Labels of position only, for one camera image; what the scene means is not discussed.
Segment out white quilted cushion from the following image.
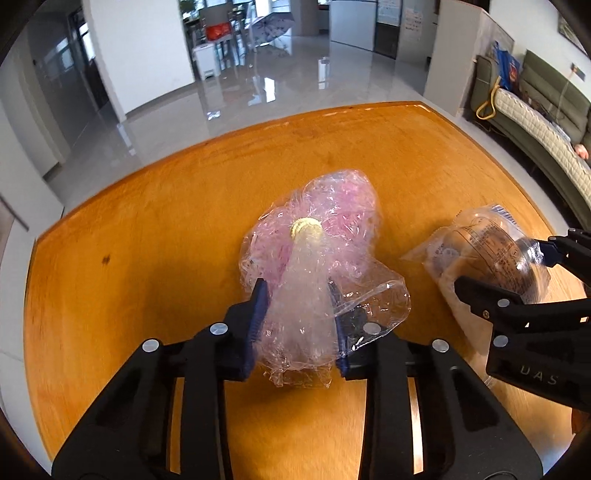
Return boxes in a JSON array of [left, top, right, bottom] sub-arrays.
[[488, 87, 591, 188]]

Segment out blue bag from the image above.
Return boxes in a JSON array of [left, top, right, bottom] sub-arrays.
[[490, 41, 515, 92]]

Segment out pink-filled clear plastic bag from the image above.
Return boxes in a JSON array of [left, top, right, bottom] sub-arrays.
[[239, 169, 413, 344]]

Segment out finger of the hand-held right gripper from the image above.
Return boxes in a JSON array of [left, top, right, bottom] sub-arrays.
[[530, 228, 591, 278], [454, 274, 591, 332]]

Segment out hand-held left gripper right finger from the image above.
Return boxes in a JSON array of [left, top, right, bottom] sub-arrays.
[[327, 278, 542, 480]]

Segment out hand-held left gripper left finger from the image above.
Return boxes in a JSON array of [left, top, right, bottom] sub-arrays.
[[52, 278, 270, 480]]

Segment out yellow cord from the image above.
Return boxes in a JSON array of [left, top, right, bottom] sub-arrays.
[[475, 75, 503, 121]]

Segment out green sofa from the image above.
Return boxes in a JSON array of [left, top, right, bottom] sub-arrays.
[[470, 50, 591, 220]]

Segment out clear bread bag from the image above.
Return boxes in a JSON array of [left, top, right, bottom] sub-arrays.
[[401, 203, 553, 386]]

